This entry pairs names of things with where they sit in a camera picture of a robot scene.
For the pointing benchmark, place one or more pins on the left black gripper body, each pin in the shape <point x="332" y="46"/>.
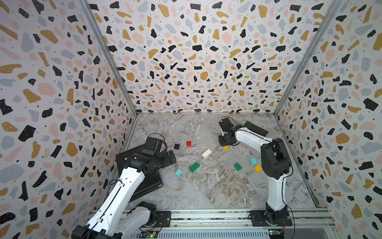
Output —
<point x="163" y="160"/>

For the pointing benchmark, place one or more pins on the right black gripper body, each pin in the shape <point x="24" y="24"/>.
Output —
<point x="223" y="140"/>

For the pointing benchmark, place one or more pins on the white long lego brick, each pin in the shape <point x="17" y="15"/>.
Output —
<point x="206" y="153"/>

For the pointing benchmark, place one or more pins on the dark green small lego brick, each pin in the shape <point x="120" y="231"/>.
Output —
<point x="237" y="166"/>

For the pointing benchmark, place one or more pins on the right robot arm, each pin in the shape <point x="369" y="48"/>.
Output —
<point x="275" y="160"/>

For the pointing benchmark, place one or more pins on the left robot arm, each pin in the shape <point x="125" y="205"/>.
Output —
<point x="108" y="222"/>

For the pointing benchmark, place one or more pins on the light blue lego brick left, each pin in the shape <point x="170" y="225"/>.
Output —
<point x="178" y="173"/>

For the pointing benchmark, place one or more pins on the light blue lego brick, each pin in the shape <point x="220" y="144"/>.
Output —
<point x="178" y="173"/>
<point x="253" y="161"/>

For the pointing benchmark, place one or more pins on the light blue lego brick right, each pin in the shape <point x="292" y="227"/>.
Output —
<point x="253" y="161"/>

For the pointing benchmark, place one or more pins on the dark green long lego brick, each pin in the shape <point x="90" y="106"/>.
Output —
<point x="194" y="167"/>

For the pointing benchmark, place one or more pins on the yellow lego brick right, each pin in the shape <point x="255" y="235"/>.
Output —
<point x="257" y="168"/>

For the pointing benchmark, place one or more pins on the black flat pouch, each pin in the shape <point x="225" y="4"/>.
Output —
<point x="256" y="130"/>

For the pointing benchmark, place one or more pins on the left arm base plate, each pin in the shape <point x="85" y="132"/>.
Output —
<point x="161" y="219"/>

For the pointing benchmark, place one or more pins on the aluminium front rail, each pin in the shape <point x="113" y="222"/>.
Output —
<point x="234" y="224"/>

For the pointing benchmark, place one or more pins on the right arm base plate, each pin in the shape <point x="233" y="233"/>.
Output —
<point x="264" y="218"/>

